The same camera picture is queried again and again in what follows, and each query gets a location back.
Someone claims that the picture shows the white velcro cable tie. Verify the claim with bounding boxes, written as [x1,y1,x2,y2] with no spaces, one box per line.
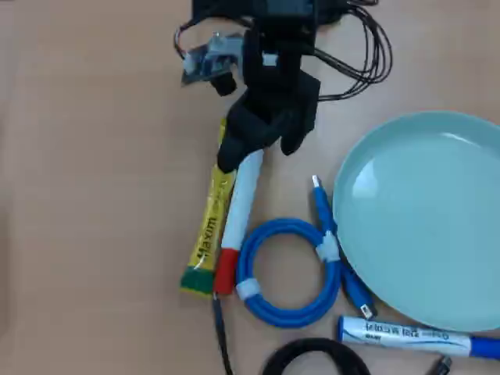
[235,279,263,301]
[316,230,341,263]

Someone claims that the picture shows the black coiled cable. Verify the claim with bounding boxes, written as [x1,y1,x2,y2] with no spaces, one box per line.
[261,337,372,375]

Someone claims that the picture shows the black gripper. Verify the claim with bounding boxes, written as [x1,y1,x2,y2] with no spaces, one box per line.
[216,29,322,173]

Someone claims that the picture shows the white marker with red cap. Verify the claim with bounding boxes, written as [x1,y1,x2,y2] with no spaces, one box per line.
[212,150,265,298]

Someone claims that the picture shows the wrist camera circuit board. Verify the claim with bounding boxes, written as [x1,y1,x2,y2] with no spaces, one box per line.
[180,33,245,97]

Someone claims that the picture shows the yellow Maxim coffee stick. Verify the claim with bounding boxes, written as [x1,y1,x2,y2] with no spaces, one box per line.
[179,116,238,300]

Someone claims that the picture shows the white marker with blue cap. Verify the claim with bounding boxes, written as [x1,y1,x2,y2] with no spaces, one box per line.
[337,315,500,359]

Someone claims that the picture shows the black USB plug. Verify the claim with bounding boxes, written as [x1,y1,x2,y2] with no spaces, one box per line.
[425,355,454,375]

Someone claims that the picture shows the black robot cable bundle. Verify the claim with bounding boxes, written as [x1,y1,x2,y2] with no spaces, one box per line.
[312,0,394,102]

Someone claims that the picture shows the blue coiled USB cable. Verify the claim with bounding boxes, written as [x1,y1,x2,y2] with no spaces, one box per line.
[235,174,379,329]

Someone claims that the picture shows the light blue plate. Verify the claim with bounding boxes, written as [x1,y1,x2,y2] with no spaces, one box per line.
[331,111,500,333]

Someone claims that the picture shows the thin camera wires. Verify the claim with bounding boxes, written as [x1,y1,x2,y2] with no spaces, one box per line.
[173,17,251,60]

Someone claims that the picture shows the thin black cable with plug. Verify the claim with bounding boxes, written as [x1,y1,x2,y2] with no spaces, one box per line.
[212,292,235,375]

